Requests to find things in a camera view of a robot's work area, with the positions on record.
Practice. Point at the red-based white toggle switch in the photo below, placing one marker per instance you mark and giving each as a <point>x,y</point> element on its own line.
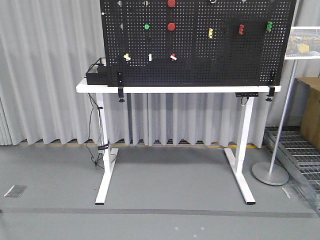
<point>173,57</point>

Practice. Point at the yellow-based white toggle switch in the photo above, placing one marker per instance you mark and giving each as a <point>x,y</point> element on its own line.
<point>127,57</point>

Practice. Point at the left black pegboard clamp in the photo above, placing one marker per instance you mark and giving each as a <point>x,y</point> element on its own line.
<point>120,87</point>

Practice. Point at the black pegboard clamp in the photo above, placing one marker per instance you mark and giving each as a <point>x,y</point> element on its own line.
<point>271,92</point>
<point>120,87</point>

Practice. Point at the black electronics box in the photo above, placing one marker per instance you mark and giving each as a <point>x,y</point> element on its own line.
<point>97,73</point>

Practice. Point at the black perforated pegboard panel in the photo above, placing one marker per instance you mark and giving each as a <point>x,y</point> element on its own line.
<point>228,59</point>

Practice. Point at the white standing desk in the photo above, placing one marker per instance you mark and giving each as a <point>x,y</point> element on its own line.
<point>236,160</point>

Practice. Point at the desk height controller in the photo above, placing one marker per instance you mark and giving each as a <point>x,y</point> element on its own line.
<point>246,94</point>

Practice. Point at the lower red mushroom button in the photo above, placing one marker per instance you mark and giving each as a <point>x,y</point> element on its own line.
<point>171,26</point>

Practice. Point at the red mushroom button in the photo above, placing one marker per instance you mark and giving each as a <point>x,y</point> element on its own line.
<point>171,3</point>
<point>171,26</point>

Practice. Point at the right black pegboard clamp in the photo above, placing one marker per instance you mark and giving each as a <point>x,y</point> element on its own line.
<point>271,92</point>

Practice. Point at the upper red mushroom button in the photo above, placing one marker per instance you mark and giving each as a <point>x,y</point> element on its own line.
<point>171,3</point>

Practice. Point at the grey sign stand pole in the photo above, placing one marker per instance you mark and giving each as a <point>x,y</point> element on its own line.
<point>276,175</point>

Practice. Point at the brown cardboard box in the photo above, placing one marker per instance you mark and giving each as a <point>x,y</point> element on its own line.
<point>310,124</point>

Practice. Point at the metal floor grating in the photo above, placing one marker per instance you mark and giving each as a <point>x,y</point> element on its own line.
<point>302,162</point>

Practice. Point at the framed poster sign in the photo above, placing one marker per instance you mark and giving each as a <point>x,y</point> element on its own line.
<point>303,43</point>

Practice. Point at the yellow knob switch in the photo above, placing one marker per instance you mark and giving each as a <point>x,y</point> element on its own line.
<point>210,33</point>

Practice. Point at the red knob switch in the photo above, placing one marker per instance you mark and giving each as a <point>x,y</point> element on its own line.
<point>241,29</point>

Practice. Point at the green knob switch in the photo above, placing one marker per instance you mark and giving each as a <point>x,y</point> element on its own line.
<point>269,26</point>

